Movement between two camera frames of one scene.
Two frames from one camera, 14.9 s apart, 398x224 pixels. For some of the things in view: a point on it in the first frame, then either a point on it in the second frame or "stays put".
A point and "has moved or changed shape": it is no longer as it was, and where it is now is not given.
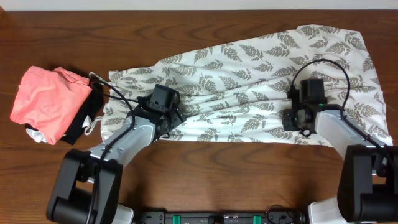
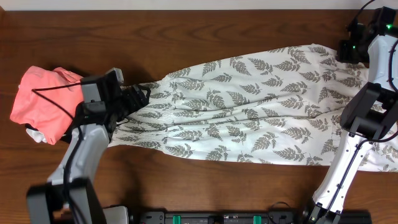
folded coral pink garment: (49, 101) stays put
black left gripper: (176, 116) → (133, 98)
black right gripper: (288, 125) → (344, 55)
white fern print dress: (237, 90) has moved or changed shape
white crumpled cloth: (40, 137) stays put
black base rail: (213, 217) stays put
